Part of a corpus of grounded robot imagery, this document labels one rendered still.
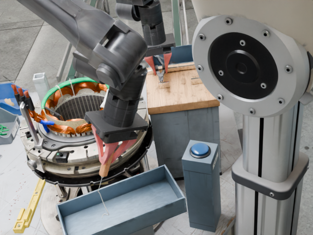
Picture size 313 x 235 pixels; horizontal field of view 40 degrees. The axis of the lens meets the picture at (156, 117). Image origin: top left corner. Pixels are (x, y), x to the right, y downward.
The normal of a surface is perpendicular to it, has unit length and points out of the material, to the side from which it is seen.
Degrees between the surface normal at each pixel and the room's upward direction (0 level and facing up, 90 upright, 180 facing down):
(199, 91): 0
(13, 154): 0
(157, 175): 90
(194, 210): 90
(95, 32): 45
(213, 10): 109
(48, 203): 0
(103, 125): 24
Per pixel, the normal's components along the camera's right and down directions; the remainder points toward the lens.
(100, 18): 0.28, -0.21
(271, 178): -0.60, 0.55
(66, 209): 0.37, 0.54
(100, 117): 0.27, -0.84
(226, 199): -0.12, -0.78
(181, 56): 0.04, 0.61
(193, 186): -0.34, 0.61
